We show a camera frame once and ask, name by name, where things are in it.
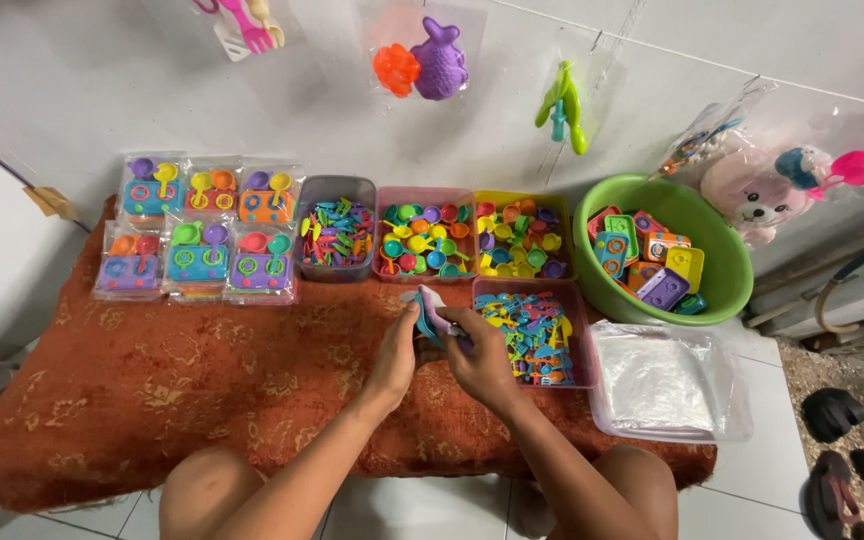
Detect pink plastic container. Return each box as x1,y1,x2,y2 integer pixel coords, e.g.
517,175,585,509
372,186,478,285
471,276,600,390

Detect black sandal with pink strap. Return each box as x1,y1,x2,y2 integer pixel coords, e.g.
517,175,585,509
801,450,864,540

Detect stack of clear plastic bags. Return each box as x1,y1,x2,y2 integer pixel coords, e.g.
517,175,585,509
595,328,727,434

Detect person's right hand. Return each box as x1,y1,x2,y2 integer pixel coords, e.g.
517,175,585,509
435,306,528,418

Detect heap of loose toy stoves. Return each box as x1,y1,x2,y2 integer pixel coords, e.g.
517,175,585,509
587,205,708,316

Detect hanging bag of small toys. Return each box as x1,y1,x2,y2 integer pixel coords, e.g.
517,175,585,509
649,78,778,183

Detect heap of colourful toy pots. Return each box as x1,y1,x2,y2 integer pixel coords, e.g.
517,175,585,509
477,198,567,279

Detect hanging bag with green toy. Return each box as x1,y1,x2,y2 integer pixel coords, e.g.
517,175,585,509
533,30,628,160

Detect pink plush bear in bag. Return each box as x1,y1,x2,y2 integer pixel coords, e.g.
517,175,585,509
700,148,817,247

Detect curved hose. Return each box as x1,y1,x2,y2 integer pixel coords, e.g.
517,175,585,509
814,232,864,336

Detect person's left leg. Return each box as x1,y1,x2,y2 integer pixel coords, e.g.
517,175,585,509
158,446,270,540

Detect hanging bag with pink butterfly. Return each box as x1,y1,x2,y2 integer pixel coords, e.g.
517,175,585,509
773,111,864,205

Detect orange patterned rug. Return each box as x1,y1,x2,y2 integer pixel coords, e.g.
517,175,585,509
0,196,718,515

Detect person's right leg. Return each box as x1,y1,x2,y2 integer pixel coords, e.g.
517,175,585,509
544,442,679,540

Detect thin hanging string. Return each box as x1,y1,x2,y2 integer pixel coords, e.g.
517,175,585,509
488,0,864,115

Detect orange sand mould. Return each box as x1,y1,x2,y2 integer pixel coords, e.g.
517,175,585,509
372,43,422,99

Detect group of packed toy stove sets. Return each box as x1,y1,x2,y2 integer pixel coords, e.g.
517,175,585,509
92,152,306,307

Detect heap of colourful toy utensils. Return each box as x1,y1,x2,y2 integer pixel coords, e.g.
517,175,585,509
474,291,576,387

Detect grey plastic container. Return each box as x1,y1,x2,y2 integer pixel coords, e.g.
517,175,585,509
294,175,378,284

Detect person's leg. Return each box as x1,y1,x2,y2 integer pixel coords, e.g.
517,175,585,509
158,446,270,540
544,442,679,540

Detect purple fish sand mould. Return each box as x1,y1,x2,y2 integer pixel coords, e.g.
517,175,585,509
410,16,469,102

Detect green plastic basin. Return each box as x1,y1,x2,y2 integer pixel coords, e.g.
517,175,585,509
573,174,754,327

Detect person's left hand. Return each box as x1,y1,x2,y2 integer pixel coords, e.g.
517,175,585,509
366,300,423,400

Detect clear plastic container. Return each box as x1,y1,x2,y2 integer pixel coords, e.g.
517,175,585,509
588,321,754,444

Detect yellow plastic container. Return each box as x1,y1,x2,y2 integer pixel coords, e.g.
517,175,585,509
474,190,576,283

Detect heap of colourful toy pans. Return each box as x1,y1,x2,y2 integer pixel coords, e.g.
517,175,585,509
379,202,474,279

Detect hanging bag of toy cutlery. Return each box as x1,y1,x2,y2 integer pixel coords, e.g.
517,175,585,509
192,0,306,63

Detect hanging bag of sand moulds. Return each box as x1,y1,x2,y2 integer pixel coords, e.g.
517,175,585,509
360,0,488,103

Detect brown tape piece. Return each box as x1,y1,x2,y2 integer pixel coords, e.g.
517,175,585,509
23,186,79,222

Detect blue toy stove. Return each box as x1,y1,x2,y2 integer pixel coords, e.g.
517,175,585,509
400,285,474,355

